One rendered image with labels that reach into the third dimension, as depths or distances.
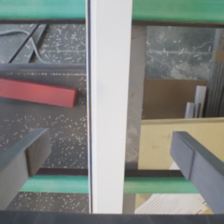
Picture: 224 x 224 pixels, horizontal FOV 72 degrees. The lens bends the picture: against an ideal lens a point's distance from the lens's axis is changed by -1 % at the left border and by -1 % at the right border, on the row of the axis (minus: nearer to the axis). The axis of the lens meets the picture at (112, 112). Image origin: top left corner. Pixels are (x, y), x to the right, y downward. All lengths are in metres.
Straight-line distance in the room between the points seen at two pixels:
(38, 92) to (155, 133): 0.41
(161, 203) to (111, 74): 0.61
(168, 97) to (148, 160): 0.42
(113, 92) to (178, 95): 0.74
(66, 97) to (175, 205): 0.59
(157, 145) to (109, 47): 0.44
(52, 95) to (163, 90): 0.58
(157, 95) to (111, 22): 0.71
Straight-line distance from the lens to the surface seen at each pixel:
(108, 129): 0.22
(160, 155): 0.61
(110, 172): 0.26
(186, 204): 0.78
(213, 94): 0.98
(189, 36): 1.28
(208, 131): 0.64
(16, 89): 0.61
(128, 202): 0.45
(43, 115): 0.63
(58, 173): 0.39
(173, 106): 0.93
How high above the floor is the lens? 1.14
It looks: 75 degrees down
